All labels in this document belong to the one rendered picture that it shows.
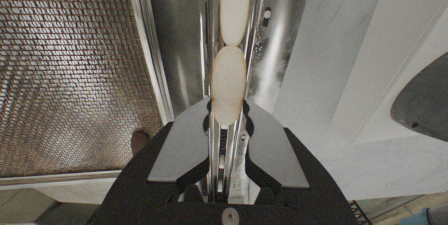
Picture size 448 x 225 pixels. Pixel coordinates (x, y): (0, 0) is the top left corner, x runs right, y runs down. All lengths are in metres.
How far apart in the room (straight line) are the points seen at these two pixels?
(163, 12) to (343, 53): 0.32
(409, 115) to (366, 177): 0.46
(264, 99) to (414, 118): 0.21
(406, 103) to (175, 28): 0.37
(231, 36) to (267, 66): 0.07
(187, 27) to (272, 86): 0.17
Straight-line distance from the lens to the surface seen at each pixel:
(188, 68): 0.24
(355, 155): 0.57
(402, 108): 0.31
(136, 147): 0.28
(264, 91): 0.21
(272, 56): 0.19
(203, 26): 0.18
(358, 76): 0.32
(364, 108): 0.32
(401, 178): 0.87
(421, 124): 0.32
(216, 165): 0.39
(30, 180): 0.50
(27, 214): 2.89
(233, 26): 0.18
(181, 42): 0.24
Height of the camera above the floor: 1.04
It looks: 60 degrees down
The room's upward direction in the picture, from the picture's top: 177 degrees counter-clockwise
